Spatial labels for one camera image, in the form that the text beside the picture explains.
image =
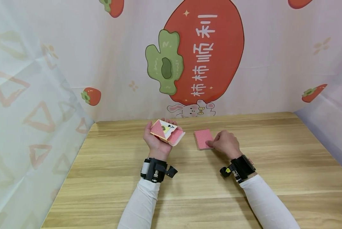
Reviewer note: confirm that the person's left hand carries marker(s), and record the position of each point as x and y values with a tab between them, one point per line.
157	147

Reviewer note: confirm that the person's right hand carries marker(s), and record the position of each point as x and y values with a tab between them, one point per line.
226	143

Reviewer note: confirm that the person's right fingers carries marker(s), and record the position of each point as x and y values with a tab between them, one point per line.
214	143

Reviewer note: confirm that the person's left thumb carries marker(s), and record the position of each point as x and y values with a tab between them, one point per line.
147	128

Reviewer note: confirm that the person's left fingers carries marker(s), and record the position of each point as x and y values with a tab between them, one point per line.
167	121

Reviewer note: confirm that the red playing card deck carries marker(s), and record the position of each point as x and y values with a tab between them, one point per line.
203	139

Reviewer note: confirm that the red playing card box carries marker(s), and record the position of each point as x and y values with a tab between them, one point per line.
167	133

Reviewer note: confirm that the person's right forearm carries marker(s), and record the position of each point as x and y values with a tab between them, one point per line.
267	203

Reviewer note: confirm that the person's left forearm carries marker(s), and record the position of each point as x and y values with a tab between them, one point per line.
141	205

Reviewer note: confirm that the black wrist band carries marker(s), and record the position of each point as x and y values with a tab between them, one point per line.
238	168
156	170

